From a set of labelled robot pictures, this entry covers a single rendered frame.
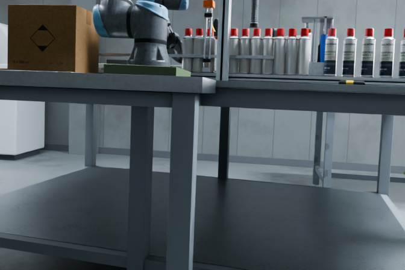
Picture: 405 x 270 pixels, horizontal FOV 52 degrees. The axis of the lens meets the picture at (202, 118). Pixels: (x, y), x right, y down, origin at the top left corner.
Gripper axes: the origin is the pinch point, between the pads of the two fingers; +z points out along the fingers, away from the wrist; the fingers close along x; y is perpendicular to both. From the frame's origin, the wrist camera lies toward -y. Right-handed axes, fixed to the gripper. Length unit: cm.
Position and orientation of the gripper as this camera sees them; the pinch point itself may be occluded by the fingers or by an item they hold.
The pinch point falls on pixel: (179, 60)
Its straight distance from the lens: 197.3
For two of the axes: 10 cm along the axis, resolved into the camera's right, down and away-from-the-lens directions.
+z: 4.5, 8.9, -0.7
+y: 2.6, -0.5, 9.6
